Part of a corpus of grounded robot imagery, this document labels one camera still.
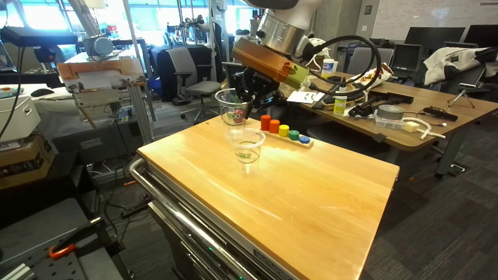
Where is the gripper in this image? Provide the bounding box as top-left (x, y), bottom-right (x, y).
top-left (232, 67), bottom-right (282, 119)

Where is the clear plastic cup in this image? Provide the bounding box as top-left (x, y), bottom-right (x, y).
top-left (215, 88), bottom-right (254, 127)
top-left (228, 128), bottom-right (266, 174)

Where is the grey office chair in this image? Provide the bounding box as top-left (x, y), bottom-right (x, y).
top-left (167, 47), bottom-right (223, 123)

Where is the white paper sheet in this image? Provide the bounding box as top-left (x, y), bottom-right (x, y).
top-left (287, 90), bottom-right (326, 105)

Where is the wooden peg base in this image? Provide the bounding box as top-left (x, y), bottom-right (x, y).
top-left (257, 128), bottom-right (314, 149)

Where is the white wipes canister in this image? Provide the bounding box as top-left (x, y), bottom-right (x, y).
top-left (321, 58), bottom-right (336, 79)

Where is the white bottle with yellow label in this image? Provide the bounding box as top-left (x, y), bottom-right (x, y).
top-left (333, 86), bottom-right (348, 117)

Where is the tool cabinet with wooden top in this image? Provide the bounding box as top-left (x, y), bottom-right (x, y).
top-left (128, 115), bottom-right (400, 280)

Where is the snack bag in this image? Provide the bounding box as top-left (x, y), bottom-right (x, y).
top-left (349, 63), bottom-right (394, 92)

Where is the black power tool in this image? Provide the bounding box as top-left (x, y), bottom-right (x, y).
top-left (348, 91), bottom-right (415, 118)

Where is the clear plastic box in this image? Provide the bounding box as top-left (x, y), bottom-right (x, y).
top-left (375, 116), bottom-right (405, 130)

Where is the roll of grey tape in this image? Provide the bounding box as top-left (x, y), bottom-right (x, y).
top-left (377, 104), bottom-right (405, 121)

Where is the white robot with grey joint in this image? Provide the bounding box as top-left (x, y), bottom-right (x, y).
top-left (67, 0), bottom-right (116, 60)

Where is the laptop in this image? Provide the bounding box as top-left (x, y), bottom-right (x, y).
top-left (390, 43), bottom-right (423, 74)

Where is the long wooden desk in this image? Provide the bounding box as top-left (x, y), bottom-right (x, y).
top-left (286, 71), bottom-right (498, 177)

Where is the black remote-shaped device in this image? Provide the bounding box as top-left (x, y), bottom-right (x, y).
top-left (423, 106), bottom-right (459, 122)

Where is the row of monitors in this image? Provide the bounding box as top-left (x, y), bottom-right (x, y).
top-left (404, 24), bottom-right (498, 49)

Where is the whiteboard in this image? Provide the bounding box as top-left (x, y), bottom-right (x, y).
top-left (371, 0), bottom-right (498, 42)

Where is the white jacket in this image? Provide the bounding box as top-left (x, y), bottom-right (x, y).
top-left (423, 46), bottom-right (498, 87)

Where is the small tripod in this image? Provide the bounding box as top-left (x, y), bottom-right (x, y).
top-left (447, 82), bottom-right (492, 109)

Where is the white storage box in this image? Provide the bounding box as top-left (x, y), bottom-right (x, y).
top-left (0, 95), bottom-right (42, 143)

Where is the stack of cardboard boxes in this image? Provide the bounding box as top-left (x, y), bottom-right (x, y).
top-left (0, 134), bottom-right (56, 191)

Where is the orange clamp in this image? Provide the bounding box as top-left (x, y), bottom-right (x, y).
top-left (48, 243), bottom-right (77, 261)

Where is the grey perforated bench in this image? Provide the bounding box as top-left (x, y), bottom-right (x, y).
top-left (0, 198), bottom-right (126, 280)

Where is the steel cabinet push handle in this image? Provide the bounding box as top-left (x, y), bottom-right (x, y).
top-left (128, 157), bottom-right (257, 280)

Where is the aluminium frame with wooden plate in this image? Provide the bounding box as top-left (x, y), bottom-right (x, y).
top-left (57, 58), bottom-right (157, 145)

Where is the camera on mount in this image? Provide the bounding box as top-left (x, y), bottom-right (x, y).
top-left (0, 26), bottom-right (79, 65)

